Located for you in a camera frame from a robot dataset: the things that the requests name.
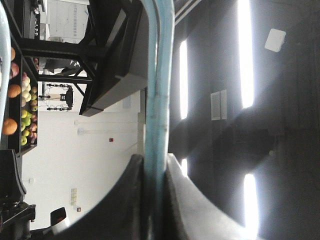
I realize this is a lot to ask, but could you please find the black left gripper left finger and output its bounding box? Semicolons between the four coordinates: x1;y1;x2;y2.
31;154;144;240

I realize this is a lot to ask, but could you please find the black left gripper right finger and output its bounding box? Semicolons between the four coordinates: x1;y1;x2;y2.
162;153;252;240

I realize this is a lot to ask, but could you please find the orange fruit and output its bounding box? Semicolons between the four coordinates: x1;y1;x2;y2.
2;118;18;136

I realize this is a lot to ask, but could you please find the fruit display stand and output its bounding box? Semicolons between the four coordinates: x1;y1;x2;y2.
0;0;148;157

